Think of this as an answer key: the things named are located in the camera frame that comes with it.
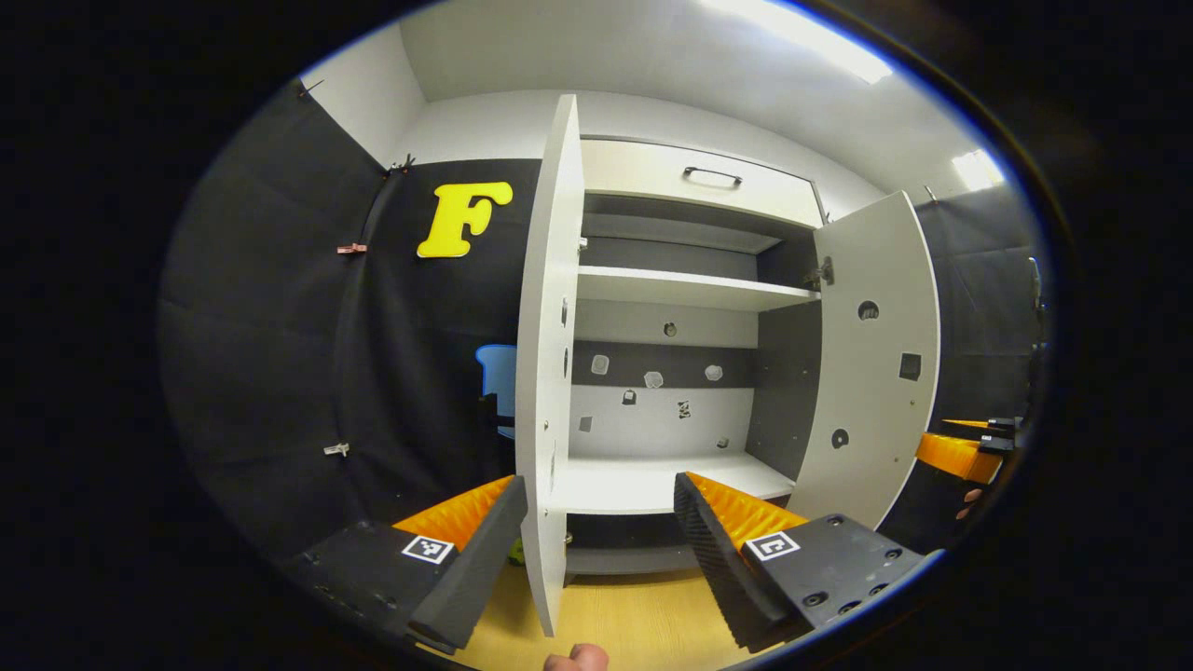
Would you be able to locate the beige cabinet door camera sticker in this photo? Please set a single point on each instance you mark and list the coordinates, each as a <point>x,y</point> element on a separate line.
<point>545,373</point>

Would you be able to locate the white clip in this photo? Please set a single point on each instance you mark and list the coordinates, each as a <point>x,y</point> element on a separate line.
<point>336,449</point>

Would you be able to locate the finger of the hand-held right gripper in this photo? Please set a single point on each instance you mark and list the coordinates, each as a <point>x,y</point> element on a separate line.
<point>1002,424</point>
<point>955,457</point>

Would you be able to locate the white cabinet shelf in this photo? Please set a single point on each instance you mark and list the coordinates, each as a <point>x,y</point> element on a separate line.
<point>680,287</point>
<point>634,485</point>

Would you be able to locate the grey cabinet shelf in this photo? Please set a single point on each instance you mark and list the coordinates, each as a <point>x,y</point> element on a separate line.
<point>671,231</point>

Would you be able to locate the black backdrop cloth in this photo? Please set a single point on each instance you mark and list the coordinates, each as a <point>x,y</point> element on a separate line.
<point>280,373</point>

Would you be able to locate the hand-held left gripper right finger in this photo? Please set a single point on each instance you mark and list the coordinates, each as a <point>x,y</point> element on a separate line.
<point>718,578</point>

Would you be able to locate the beige cabinet door headphones sticker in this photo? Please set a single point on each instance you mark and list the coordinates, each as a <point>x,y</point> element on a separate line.
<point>867,401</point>

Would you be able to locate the yellow plush toy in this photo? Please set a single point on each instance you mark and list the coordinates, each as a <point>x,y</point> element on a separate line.
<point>516,553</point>

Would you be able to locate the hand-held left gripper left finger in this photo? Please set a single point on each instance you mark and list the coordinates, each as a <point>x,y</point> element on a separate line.
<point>475,568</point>

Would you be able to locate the beige double-door shoe cabinet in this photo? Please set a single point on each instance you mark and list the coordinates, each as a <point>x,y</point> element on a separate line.
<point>671,321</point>

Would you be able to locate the metal door hinge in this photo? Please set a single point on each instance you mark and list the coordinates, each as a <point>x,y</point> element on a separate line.
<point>820,273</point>

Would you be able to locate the small ceiling light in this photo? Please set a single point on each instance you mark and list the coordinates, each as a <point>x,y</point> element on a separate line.
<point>977,170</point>

